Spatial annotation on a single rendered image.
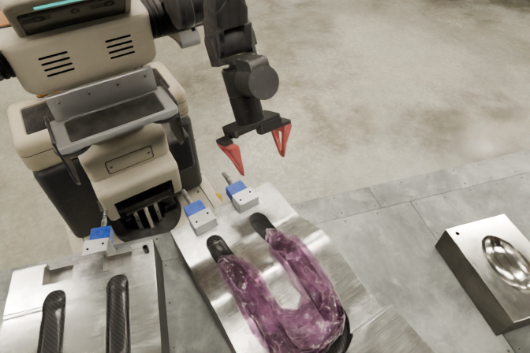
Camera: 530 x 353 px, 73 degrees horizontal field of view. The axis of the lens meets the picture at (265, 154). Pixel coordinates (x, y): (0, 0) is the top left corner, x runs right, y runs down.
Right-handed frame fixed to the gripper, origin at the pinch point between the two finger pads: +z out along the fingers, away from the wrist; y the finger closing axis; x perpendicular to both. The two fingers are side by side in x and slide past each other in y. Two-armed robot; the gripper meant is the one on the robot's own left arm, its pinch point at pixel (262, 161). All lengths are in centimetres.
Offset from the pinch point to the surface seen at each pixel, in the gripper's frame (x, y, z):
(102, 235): 18.0, -33.9, 8.3
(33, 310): 4.6, -47.6, 9.7
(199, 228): 5.7, -15.5, 10.6
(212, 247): 3.2, -14.8, 14.8
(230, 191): 11.1, -5.0, 8.7
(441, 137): 79, 155, 72
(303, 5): 259, 198, -20
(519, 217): -21, 53, 33
